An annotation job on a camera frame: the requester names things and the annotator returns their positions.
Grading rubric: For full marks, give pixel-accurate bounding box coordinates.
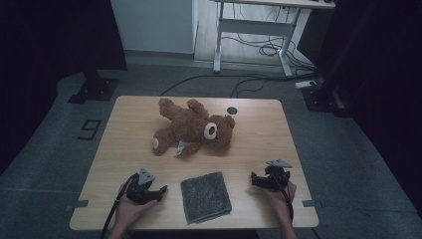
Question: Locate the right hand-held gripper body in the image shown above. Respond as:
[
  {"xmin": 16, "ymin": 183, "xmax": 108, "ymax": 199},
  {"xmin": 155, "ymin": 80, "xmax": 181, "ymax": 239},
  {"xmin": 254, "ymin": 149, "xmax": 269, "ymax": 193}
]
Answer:
[{"xmin": 265, "ymin": 158, "xmax": 294, "ymax": 192}]

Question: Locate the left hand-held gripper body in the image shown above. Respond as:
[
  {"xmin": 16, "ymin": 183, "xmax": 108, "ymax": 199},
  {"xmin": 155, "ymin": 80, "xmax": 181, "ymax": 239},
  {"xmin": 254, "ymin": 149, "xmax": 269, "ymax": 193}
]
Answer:
[{"xmin": 125, "ymin": 167, "xmax": 157, "ymax": 205}]

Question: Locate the grey towel cloth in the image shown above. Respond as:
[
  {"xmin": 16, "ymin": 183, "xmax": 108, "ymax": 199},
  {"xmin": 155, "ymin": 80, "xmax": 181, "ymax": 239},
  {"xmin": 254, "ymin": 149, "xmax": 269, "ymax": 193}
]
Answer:
[{"xmin": 179, "ymin": 171, "xmax": 233, "ymax": 226}]

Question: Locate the brown teddy bear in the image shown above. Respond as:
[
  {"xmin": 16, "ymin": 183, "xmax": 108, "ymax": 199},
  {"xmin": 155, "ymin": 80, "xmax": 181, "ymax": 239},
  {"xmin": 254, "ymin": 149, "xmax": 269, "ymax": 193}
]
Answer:
[{"xmin": 151, "ymin": 98, "xmax": 237, "ymax": 158}]

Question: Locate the person's left hand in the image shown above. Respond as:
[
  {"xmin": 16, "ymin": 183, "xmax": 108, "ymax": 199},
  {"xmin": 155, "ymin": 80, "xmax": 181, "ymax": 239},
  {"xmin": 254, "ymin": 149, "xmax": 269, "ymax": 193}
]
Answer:
[{"xmin": 115, "ymin": 197, "xmax": 159, "ymax": 229}]

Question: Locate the person's right hand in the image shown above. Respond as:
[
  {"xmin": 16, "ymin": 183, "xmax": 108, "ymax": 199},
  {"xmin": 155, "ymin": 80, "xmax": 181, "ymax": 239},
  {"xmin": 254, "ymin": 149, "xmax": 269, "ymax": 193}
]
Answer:
[{"xmin": 265, "ymin": 180, "xmax": 298, "ymax": 218}]

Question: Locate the black stand base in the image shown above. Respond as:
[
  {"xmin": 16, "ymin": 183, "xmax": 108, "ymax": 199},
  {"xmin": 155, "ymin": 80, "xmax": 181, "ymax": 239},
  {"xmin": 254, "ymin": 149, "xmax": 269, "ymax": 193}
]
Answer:
[
  {"xmin": 68, "ymin": 69, "xmax": 119, "ymax": 105},
  {"xmin": 301, "ymin": 83, "xmax": 353, "ymax": 119}
]

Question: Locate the white power strip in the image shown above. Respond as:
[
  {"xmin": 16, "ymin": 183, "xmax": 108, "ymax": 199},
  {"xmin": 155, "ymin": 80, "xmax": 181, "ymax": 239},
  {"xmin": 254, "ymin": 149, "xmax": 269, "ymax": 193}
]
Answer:
[{"xmin": 295, "ymin": 80, "xmax": 318, "ymax": 90}]

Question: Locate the dark curtain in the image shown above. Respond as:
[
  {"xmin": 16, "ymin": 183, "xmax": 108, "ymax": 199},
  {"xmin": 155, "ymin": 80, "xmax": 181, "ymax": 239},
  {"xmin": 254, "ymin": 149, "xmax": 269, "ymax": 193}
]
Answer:
[
  {"xmin": 315, "ymin": 0, "xmax": 422, "ymax": 215},
  {"xmin": 0, "ymin": 0, "xmax": 128, "ymax": 175}
]

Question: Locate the right hand-held gripper cable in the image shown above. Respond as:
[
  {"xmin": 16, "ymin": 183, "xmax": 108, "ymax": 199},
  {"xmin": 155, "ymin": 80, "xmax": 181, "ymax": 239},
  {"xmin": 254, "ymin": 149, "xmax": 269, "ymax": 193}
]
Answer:
[{"xmin": 270, "ymin": 172, "xmax": 295, "ymax": 223}]

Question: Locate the hand-held gripper cable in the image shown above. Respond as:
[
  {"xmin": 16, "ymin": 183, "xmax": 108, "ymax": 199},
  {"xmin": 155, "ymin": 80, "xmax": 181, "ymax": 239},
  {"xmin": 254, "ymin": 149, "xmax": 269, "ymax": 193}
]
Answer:
[
  {"xmin": 270, "ymin": 172, "xmax": 295, "ymax": 223},
  {"xmin": 100, "ymin": 173, "xmax": 139, "ymax": 239}
]

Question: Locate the left hand-held gripper cable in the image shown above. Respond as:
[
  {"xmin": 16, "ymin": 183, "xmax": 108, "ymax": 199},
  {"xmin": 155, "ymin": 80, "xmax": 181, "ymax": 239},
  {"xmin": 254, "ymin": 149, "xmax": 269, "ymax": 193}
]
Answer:
[{"xmin": 100, "ymin": 173, "xmax": 139, "ymax": 239}]

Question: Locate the long black floor cable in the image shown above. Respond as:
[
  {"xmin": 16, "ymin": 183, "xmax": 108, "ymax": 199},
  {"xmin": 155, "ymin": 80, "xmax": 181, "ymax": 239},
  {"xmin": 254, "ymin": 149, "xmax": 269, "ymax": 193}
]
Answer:
[{"xmin": 158, "ymin": 73, "xmax": 319, "ymax": 98}]

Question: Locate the tangle of black floor cables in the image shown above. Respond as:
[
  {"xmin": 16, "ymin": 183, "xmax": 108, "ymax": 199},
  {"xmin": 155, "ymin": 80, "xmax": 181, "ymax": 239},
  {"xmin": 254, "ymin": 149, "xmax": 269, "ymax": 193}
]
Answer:
[{"xmin": 221, "ymin": 3, "xmax": 317, "ymax": 74}]

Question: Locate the white metal-frame desk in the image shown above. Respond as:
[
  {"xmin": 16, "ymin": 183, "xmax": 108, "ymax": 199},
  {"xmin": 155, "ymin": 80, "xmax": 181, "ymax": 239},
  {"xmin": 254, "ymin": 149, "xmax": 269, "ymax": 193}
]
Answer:
[{"xmin": 212, "ymin": 0, "xmax": 336, "ymax": 78}]

